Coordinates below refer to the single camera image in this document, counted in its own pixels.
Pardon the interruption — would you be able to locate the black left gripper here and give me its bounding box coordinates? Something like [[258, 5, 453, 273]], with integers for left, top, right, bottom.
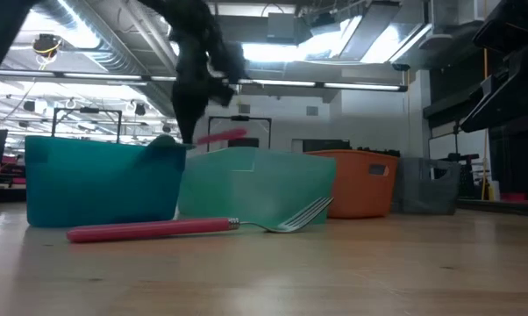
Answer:
[[158, 0, 247, 144]]

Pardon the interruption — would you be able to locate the silver fork pink handle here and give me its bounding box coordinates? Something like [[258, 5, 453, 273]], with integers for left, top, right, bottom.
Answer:
[[65, 196, 335, 245], [196, 126, 249, 146]]

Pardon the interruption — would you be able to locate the teal plastic bin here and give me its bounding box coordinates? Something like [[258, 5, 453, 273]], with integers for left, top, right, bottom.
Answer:
[[177, 147, 338, 226]]

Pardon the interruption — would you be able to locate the blue plastic bin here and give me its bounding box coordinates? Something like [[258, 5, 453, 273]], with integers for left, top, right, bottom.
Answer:
[[25, 133, 189, 228]]

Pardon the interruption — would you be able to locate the orange plastic bin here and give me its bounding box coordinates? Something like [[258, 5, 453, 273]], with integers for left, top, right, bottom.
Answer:
[[305, 148, 400, 219]]

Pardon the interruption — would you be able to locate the grey plastic bin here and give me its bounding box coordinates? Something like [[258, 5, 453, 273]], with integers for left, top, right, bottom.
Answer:
[[390, 156, 462, 216]]

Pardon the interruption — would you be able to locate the dark doorway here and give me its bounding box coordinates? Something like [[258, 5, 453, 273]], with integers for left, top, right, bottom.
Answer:
[[227, 137, 260, 148]]

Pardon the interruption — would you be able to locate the grey ceiling unit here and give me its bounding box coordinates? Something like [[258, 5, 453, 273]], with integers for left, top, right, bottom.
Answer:
[[266, 11, 297, 44]]

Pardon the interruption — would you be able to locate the whiteboard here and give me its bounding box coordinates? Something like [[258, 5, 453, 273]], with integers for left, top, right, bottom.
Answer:
[[428, 126, 489, 162]]

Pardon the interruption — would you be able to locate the black light stand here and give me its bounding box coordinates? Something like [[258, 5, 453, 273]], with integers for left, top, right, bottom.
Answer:
[[450, 116, 463, 154]]

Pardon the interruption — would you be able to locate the black equipment rack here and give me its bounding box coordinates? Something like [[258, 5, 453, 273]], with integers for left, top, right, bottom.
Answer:
[[459, 153, 484, 199]]

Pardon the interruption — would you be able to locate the red box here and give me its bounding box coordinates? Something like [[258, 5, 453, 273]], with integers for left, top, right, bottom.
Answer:
[[499, 191, 528, 203]]

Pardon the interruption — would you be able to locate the black gantry frame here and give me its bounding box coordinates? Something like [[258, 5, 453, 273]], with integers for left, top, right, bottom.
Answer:
[[49, 106, 124, 138], [206, 114, 273, 150]]

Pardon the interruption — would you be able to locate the silver spiral ceiling duct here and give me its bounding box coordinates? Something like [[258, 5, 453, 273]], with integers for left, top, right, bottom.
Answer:
[[26, 0, 177, 118]]

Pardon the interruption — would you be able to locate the dark wall window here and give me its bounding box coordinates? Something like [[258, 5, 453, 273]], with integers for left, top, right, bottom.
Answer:
[[302, 139, 351, 153]]

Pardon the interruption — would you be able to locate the yellow ceiling cord reel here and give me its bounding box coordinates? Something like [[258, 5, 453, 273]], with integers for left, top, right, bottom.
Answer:
[[31, 33, 64, 59]]

